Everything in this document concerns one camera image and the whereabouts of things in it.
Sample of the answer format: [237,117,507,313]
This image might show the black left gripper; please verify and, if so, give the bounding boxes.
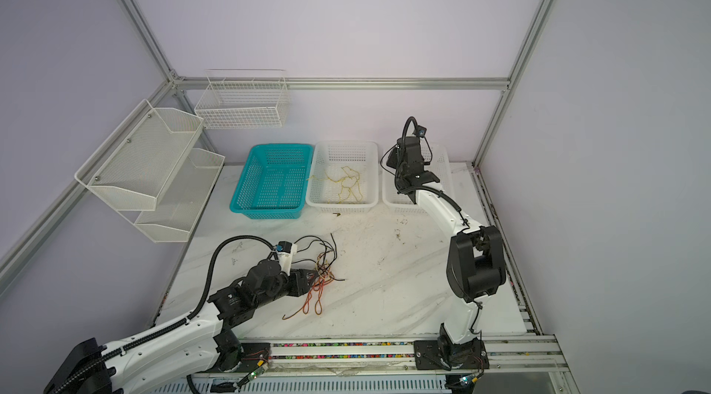
[254,267,318,309]

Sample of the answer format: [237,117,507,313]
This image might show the yellow cable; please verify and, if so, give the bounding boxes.
[309,164,367,205]

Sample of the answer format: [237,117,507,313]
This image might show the cable bundle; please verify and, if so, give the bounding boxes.
[281,232,346,322]

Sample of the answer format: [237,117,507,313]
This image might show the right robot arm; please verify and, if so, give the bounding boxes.
[386,135,507,354]

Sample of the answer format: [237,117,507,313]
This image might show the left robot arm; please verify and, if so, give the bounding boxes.
[44,238,318,393]

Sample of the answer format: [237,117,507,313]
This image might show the white plastic basket right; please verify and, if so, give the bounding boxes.
[380,140,457,216]

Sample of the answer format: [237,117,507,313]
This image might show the white plastic basket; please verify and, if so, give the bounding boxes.
[380,140,457,216]
[306,140,380,214]

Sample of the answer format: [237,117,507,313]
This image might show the white plastic basket middle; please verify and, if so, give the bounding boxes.
[306,140,380,214]

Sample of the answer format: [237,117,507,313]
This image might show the teal plastic basket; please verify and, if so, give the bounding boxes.
[230,143,314,220]

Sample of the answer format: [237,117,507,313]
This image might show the white mesh lower shelf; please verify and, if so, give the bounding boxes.
[133,148,224,243]

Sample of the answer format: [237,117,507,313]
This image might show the white mesh shelf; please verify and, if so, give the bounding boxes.
[133,148,224,243]
[74,100,204,212]

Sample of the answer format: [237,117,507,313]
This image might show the white mesh upper shelf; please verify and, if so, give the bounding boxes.
[74,100,204,212]

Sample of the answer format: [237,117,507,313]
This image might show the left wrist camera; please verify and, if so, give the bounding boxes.
[276,241,298,276]

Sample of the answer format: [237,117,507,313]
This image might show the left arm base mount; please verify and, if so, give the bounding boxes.
[216,340,271,373]

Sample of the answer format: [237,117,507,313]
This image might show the white wire wall basket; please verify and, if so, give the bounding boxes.
[194,69,291,130]

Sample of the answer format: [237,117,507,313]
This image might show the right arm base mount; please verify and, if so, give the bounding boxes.
[413,325,490,373]

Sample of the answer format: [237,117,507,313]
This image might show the front rail with cables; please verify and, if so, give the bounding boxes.
[143,332,570,394]

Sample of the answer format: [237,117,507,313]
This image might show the aluminium frame profiles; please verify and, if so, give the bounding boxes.
[0,0,581,394]

